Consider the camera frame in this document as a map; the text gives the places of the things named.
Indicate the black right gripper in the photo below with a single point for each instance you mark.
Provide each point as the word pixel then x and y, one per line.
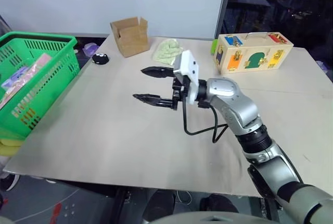
pixel 179 91

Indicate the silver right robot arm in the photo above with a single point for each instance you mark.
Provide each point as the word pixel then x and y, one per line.
pixel 234 105

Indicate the green plastic basket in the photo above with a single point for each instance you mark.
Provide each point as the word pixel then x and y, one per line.
pixel 59 60

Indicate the light green cloth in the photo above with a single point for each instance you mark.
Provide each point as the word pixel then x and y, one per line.
pixel 166 50

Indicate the open brown cardboard box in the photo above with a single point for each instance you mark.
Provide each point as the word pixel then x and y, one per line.
pixel 132 41

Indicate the black round device white dots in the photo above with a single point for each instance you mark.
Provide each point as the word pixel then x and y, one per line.
pixel 100 59

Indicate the small bright green object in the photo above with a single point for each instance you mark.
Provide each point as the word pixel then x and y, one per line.
pixel 214 46

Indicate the translucent purple plastic item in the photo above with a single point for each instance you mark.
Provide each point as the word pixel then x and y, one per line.
pixel 89 49

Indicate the wooden latch puzzle box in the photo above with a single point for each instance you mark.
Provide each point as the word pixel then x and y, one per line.
pixel 249 57

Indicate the pink flat packet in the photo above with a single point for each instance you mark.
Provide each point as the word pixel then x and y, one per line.
pixel 39 67

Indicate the dark rounded shape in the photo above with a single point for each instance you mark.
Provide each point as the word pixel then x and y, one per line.
pixel 218 203
pixel 160 204

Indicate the purple and white packet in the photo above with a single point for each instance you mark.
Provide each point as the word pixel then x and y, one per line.
pixel 15 78

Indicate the yellow sponge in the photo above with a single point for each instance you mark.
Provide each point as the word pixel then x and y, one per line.
pixel 9 147

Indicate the black and white sneaker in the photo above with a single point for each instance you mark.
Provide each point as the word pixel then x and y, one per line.
pixel 10 181

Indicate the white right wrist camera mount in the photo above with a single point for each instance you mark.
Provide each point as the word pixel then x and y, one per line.
pixel 187 65

